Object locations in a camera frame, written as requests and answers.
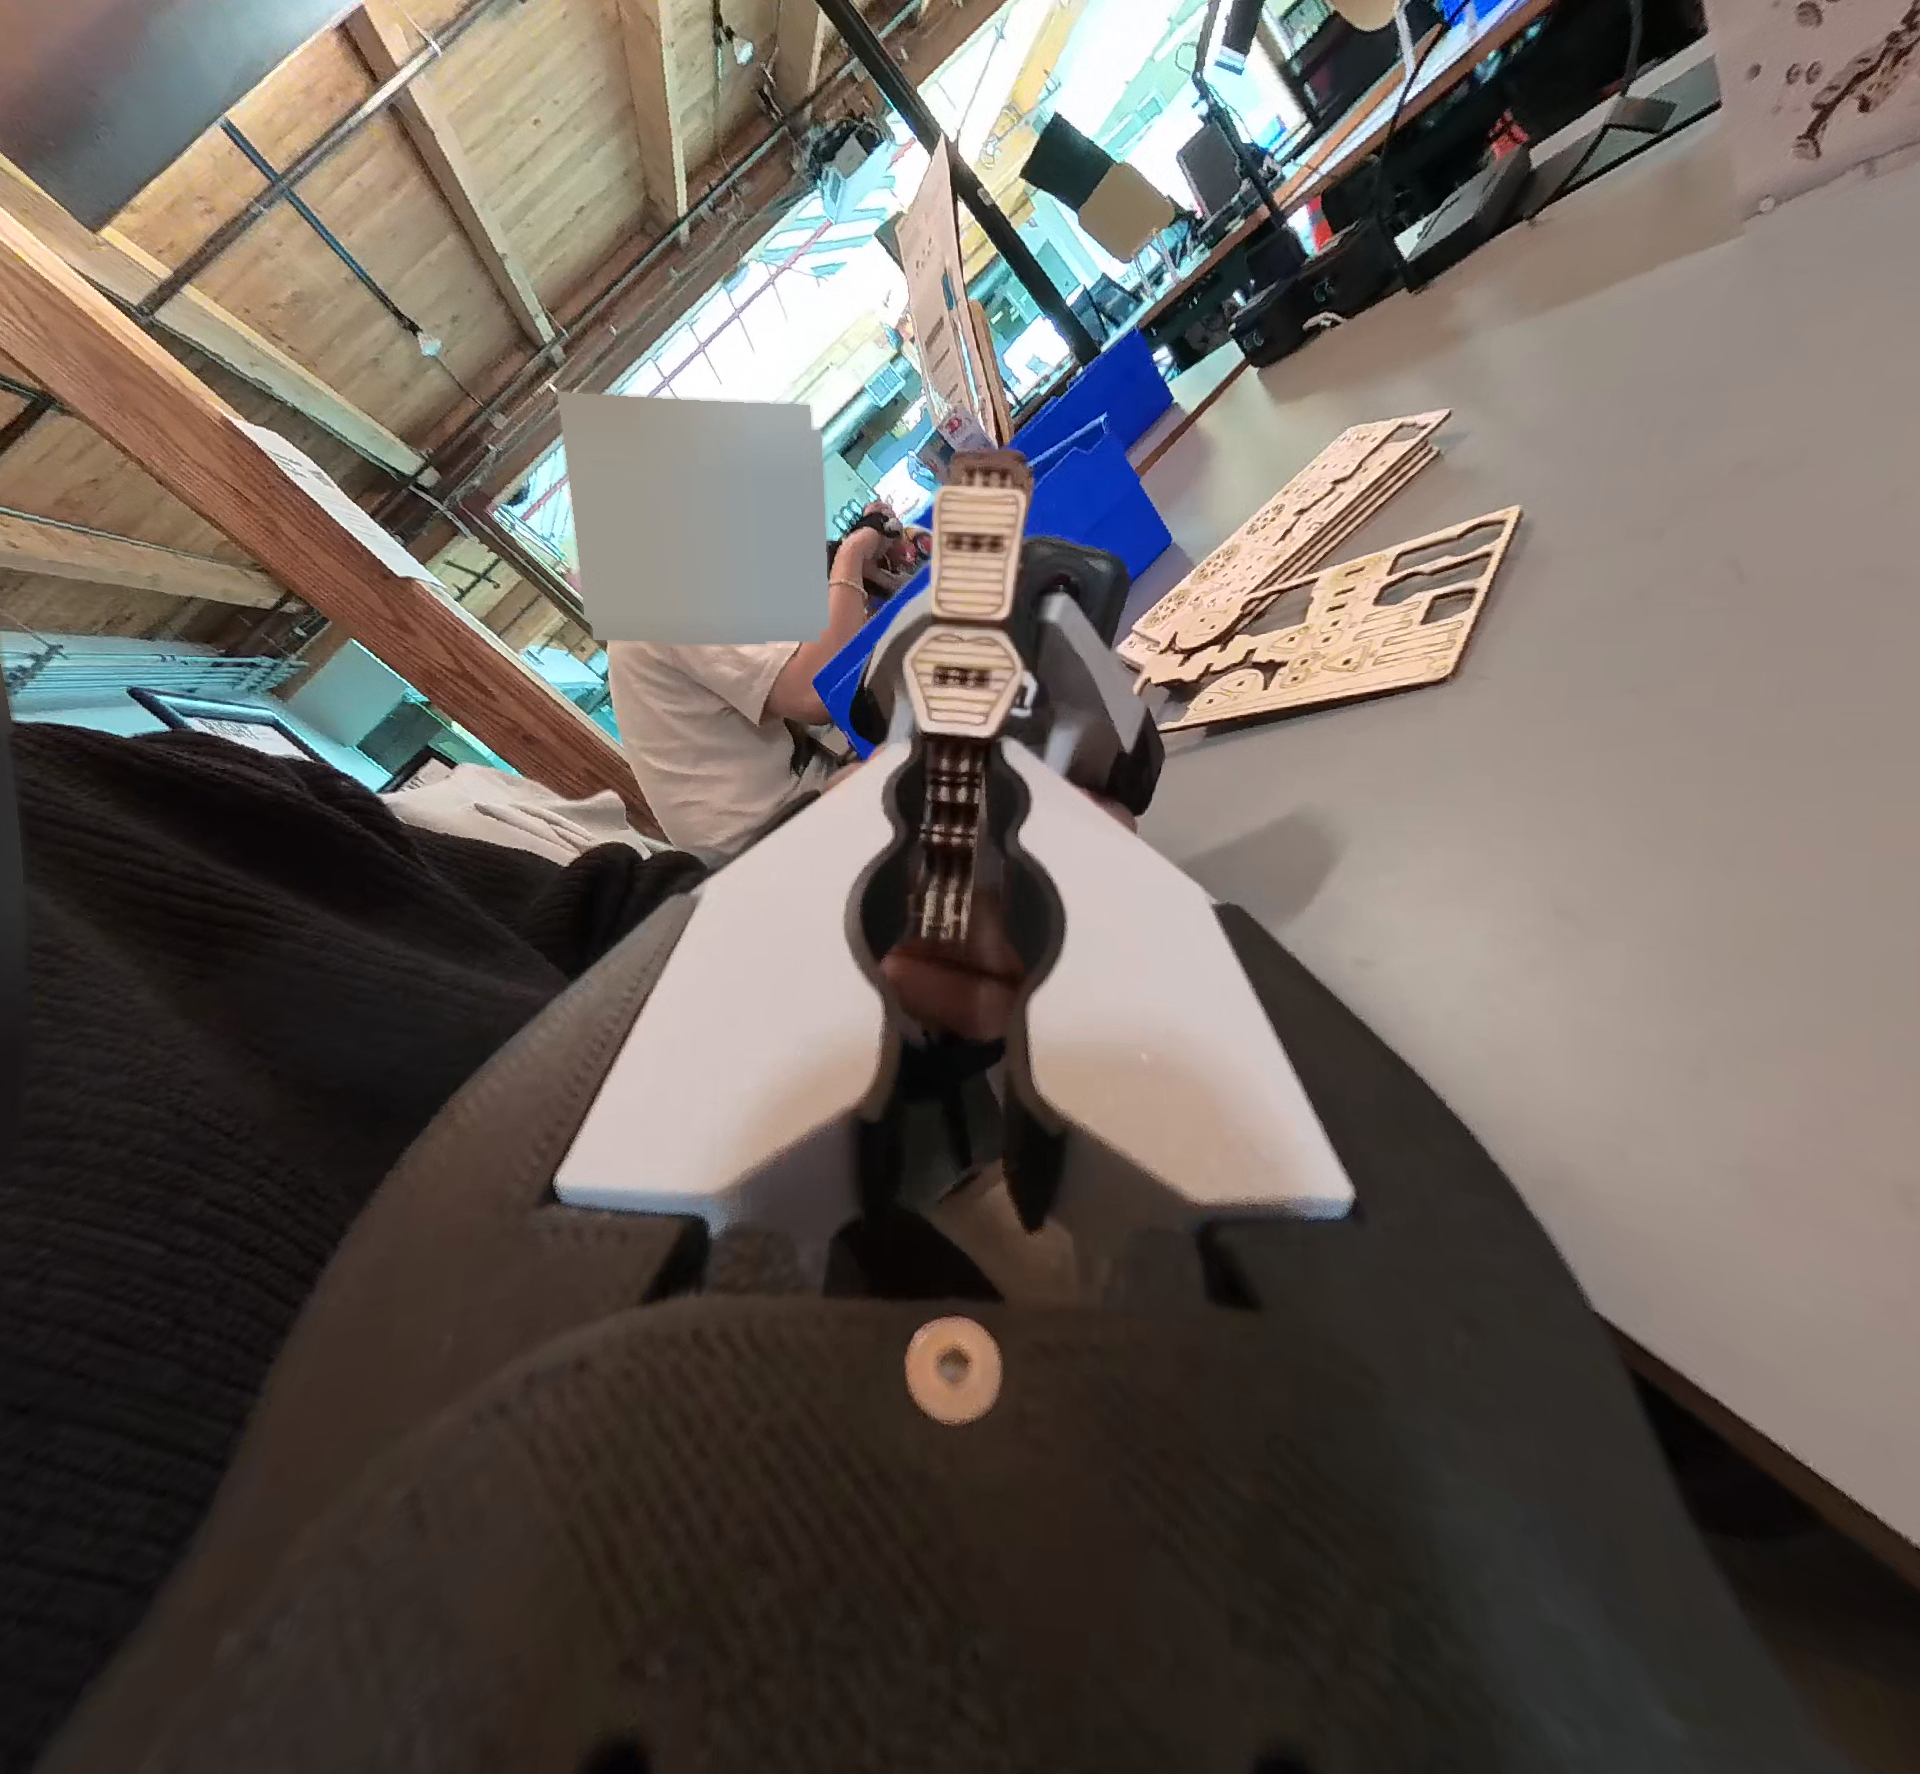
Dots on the white cloth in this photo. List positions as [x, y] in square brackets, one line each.
[511, 807]

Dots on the person's left hand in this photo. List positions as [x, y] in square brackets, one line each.
[944, 987]

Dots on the person's left forearm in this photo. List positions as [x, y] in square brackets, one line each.
[638, 896]

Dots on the laser-cut wooden model part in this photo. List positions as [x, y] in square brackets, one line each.
[969, 680]
[978, 559]

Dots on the framed marker poster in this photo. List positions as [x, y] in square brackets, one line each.
[226, 723]

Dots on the black box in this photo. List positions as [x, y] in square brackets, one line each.
[1463, 224]

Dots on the black pole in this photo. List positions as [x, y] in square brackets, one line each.
[930, 111]

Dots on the cardboard sign board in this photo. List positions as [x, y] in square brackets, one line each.
[943, 289]

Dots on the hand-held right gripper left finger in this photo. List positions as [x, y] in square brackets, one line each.
[734, 1056]

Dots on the black flat stand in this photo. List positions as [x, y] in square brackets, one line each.
[1628, 126]

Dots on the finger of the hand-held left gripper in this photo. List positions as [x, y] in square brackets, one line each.
[900, 696]
[1088, 711]

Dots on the wooden beam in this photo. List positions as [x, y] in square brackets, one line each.
[301, 513]

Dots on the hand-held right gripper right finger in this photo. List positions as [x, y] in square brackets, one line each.
[1170, 1056]

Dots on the person's black sweater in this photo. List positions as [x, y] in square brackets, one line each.
[226, 1130]

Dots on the blue plastic bin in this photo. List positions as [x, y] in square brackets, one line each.
[1117, 387]
[1096, 500]

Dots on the tan and black chair back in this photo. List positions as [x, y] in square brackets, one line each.
[1103, 191]

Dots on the black device case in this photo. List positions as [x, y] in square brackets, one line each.
[1313, 299]

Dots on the white patterned panel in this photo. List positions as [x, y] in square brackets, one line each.
[1815, 19]

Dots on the cut-out wooden sheet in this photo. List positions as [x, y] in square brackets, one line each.
[1277, 680]

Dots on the stacked wooden laser-cut sheets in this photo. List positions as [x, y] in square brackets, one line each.
[1304, 529]

